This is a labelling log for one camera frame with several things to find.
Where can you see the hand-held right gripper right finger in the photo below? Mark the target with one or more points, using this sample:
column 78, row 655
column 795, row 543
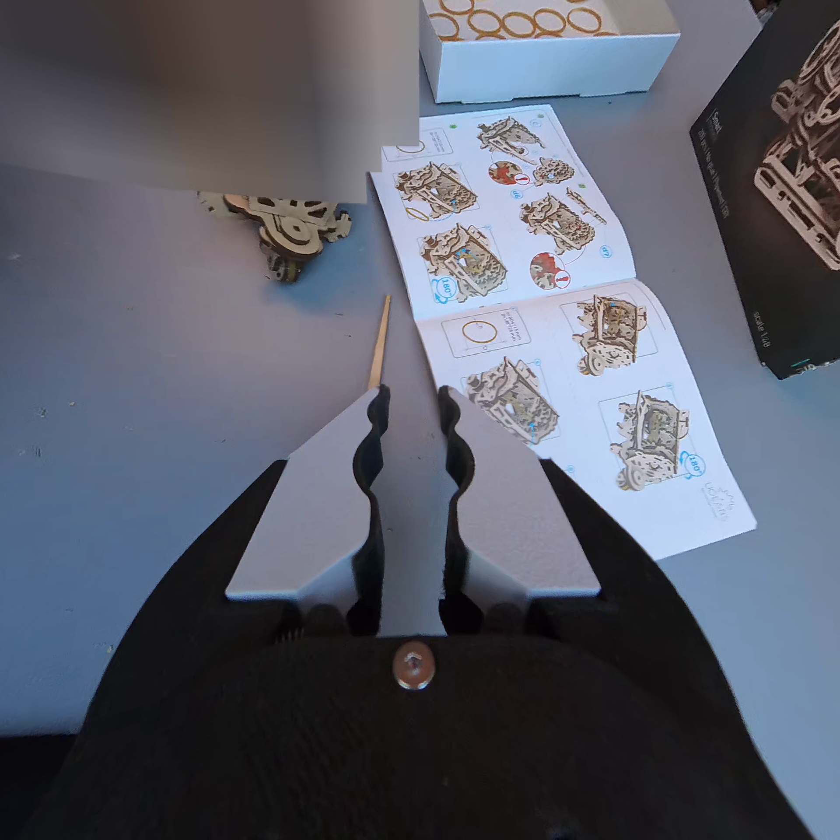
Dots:
column 512, row 525

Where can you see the thin wooden stick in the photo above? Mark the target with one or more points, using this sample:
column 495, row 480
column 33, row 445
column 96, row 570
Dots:
column 380, row 341

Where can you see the white cardboard box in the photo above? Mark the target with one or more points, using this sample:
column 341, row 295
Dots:
column 558, row 65

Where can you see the wooden mechanical puzzle model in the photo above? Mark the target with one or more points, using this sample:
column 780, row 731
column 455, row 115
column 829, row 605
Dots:
column 295, row 226

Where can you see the group of tan rubber bands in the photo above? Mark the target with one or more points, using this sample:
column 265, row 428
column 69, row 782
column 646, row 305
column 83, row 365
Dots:
column 518, row 23

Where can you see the black printed product box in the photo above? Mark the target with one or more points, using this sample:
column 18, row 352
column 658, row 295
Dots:
column 741, row 229

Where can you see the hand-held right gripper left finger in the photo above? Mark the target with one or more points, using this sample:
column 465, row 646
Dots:
column 308, row 525

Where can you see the illustrated instruction booklet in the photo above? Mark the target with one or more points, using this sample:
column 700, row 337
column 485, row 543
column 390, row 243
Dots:
column 590, row 315

